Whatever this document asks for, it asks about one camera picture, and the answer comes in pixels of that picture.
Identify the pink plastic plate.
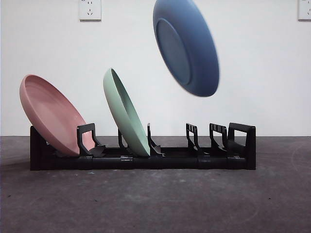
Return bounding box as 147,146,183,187
19,74,97,157

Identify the green plastic plate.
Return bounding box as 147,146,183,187
102,67,151,157

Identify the white wall socket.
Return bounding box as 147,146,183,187
79,0,102,21
297,0,311,21

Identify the blue plastic plate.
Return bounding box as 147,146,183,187
152,0,220,98

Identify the black plastic dish rack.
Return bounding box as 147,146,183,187
29,122,257,171

